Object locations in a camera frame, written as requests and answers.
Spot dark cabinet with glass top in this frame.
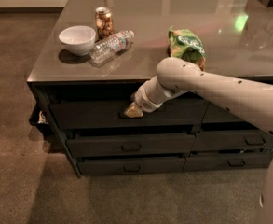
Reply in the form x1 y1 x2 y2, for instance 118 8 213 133
27 0 273 176

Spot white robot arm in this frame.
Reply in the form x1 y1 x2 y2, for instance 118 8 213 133
125 57 273 224

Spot green chip bag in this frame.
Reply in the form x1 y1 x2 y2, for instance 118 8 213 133
167 27 206 71

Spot orange soda can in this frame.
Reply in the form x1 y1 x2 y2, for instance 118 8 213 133
95 7 114 39

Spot white ceramic bowl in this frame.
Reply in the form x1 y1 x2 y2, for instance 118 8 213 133
59 25 96 56

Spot clear plastic water bottle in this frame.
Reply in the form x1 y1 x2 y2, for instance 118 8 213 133
89 30 134 64

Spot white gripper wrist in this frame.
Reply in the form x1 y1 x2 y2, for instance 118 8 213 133
124 87 162 119

